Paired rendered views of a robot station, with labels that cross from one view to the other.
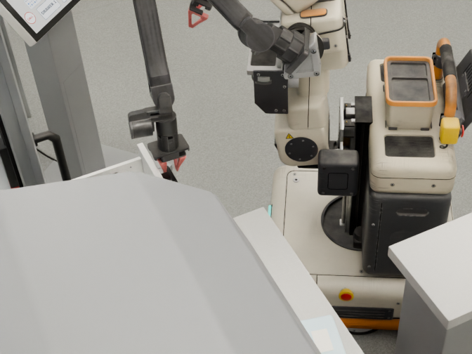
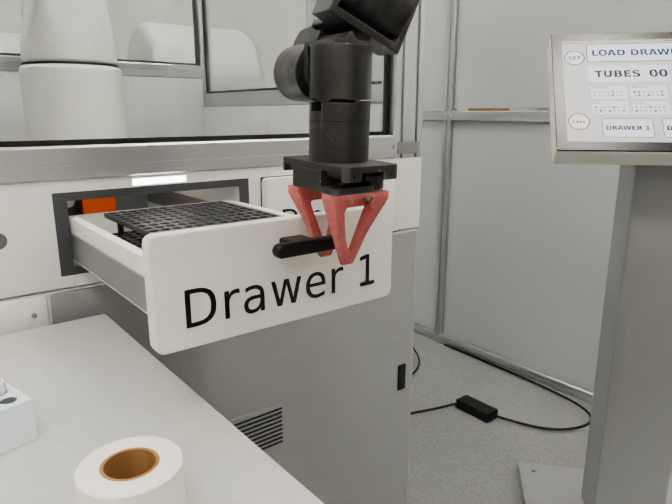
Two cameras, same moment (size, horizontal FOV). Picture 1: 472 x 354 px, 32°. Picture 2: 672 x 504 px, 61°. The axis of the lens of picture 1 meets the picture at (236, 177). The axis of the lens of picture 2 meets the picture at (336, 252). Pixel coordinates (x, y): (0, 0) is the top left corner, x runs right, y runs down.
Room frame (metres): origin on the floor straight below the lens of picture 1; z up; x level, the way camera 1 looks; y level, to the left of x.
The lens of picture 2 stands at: (1.54, -0.35, 1.03)
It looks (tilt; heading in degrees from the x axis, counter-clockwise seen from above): 14 degrees down; 74
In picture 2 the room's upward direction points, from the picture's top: straight up
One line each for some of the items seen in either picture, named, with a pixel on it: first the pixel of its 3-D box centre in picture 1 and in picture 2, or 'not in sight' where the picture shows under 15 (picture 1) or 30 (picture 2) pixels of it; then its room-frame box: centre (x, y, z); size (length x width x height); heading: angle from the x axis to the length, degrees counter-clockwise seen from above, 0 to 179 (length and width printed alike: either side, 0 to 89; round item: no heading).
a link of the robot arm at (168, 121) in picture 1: (164, 123); (337, 73); (1.69, 0.18, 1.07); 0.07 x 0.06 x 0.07; 101
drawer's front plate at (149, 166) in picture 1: (159, 187); (285, 269); (1.65, 0.22, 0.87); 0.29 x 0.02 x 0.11; 22
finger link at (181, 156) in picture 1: (171, 159); (339, 214); (1.69, 0.18, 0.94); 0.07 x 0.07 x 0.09; 21
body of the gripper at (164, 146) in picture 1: (167, 140); (338, 140); (1.69, 0.18, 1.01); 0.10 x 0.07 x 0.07; 111
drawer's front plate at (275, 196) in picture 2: not in sight; (333, 203); (1.82, 0.63, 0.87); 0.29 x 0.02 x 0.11; 22
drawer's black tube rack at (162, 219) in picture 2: not in sight; (201, 241); (1.57, 0.40, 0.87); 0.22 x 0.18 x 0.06; 112
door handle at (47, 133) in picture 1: (54, 168); not in sight; (1.13, 0.34, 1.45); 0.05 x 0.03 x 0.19; 112
